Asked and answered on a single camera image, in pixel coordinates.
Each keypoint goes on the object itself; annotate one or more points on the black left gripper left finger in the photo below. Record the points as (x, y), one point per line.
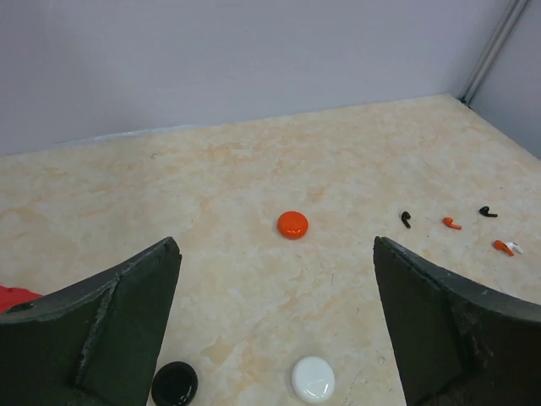
(95, 342)

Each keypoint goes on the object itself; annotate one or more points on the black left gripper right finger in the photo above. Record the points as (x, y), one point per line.
(455, 341)

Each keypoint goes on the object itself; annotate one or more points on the white earbud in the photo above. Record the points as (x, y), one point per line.
(514, 247)

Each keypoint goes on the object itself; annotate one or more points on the white round charging case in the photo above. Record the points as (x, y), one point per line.
(313, 380)

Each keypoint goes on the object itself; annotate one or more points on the black round charging case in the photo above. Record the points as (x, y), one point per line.
(175, 384)

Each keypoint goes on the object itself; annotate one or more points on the red crumpled cloth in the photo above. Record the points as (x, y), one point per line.
(10, 297)

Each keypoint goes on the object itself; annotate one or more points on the orange earbud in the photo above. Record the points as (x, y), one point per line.
(449, 222)
(504, 247)

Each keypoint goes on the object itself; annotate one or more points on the black earbud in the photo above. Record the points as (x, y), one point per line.
(485, 211)
(406, 217)

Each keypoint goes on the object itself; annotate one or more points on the aluminium corner post right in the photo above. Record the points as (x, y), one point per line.
(486, 61)

